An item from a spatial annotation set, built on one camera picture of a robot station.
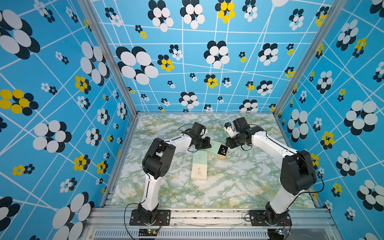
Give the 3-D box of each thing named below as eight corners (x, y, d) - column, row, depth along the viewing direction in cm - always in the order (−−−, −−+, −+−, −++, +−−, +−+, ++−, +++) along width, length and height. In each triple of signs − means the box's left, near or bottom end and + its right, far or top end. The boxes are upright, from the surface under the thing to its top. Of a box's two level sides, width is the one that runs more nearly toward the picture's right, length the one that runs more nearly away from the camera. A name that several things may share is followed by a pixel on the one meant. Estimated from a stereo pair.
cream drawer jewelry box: (191, 181, 88) (191, 179, 85) (191, 165, 94) (191, 163, 91) (207, 181, 87) (207, 179, 85) (206, 165, 94) (207, 163, 91)
